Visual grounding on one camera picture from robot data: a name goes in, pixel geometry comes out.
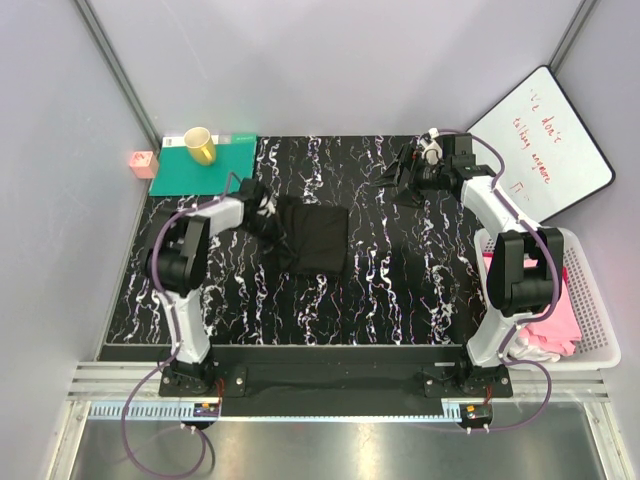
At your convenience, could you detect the black t shirt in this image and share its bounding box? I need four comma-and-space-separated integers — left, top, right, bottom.
261, 195, 349, 276

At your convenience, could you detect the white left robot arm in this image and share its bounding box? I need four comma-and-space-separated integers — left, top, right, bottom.
144, 178, 292, 394

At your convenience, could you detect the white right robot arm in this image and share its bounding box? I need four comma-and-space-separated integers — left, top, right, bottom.
372, 128, 564, 396

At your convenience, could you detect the green book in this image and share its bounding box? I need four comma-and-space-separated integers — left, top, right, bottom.
149, 134, 257, 197

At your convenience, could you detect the yellow cup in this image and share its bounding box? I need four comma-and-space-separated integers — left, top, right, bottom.
183, 127, 216, 166

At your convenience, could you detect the pink cube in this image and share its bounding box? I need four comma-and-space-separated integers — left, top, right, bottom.
129, 151, 158, 180

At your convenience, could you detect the whiteboard with red writing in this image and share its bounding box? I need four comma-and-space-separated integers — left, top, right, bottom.
468, 66, 615, 223

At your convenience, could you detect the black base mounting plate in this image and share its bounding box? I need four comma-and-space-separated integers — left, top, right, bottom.
159, 345, 513, 419

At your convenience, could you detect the white t shirt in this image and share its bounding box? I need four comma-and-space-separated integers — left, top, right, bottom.
509, 336, 561, 363

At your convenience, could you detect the pink t shirt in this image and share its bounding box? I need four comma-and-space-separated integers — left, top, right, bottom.
479, 252, 584, 357

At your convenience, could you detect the white plastic laundry basket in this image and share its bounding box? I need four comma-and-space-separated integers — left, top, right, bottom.
467, 228, 621, 372

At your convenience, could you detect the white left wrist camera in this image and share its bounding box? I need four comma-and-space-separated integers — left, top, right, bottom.
258, 196, 276, 217

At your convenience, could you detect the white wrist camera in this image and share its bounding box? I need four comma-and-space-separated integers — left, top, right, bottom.
258, 196, 276, 217
417, 128, 442, 165

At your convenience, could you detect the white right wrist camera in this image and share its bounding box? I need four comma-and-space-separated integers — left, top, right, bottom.
417, 128, 442, 165

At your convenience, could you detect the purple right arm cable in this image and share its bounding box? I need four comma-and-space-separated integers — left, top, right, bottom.
414, 130, 561, 434

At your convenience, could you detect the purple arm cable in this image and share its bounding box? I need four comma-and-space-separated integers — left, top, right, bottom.
414, 130, 561, 434
119, 172, 241, 479

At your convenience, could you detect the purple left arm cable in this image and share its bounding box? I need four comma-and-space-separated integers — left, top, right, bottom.
119, 172, 241, 479

